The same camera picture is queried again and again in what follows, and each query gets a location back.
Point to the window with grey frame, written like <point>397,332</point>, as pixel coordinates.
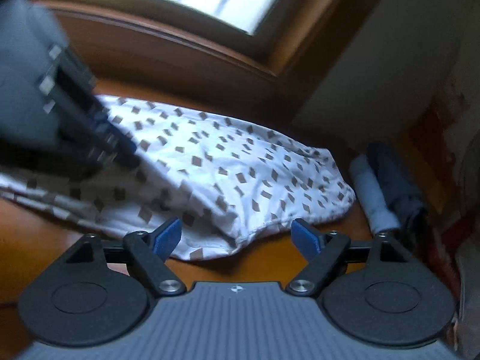
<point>180,3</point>

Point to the white patterned pyjama pants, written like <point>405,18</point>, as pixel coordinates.
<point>229,181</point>

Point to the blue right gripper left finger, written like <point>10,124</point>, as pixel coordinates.
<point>147,253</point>

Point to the dark navy folded garment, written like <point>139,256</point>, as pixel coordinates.
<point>402,196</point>

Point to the rolled light blue towel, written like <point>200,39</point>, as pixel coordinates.
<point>371,198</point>

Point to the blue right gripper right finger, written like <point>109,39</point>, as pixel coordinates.
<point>326,256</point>

